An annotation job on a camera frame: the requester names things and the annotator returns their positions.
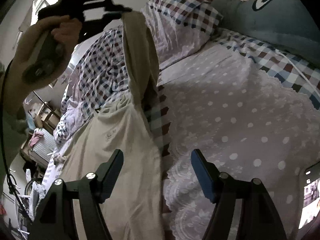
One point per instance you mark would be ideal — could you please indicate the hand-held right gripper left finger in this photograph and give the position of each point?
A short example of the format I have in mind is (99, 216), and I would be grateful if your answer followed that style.
(113, 172)

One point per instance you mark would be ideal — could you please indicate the checked and lilac pillow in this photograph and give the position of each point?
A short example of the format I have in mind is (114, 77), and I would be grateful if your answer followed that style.
(180, 30)

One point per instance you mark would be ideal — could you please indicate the crumpled checked duvet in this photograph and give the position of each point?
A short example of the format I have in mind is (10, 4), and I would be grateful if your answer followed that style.
(100, 62)

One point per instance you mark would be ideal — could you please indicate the pink cloth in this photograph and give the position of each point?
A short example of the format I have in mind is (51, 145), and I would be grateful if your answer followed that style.
(35, 137)

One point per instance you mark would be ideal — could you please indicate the beige garment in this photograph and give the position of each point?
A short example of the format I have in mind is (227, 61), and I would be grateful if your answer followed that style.
(120, 142)

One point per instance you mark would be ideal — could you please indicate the person's left hand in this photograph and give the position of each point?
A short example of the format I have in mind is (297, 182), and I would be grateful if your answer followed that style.
(65, 28)

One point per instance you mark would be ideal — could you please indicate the window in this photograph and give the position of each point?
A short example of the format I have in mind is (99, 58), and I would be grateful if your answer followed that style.
(43, 1)

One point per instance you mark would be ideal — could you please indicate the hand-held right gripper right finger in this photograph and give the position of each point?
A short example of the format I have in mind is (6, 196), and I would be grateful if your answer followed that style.
(202, 177)

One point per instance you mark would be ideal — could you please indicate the white ribbed radiator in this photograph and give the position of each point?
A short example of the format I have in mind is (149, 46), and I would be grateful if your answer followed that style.
(42, 146)

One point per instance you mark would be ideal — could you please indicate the stack of cardboard boxes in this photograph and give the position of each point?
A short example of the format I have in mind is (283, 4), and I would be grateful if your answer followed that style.
(47, 115)

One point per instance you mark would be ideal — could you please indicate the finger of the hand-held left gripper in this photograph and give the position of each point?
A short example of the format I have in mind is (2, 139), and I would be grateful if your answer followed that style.
(112, 3)
(105, 20)

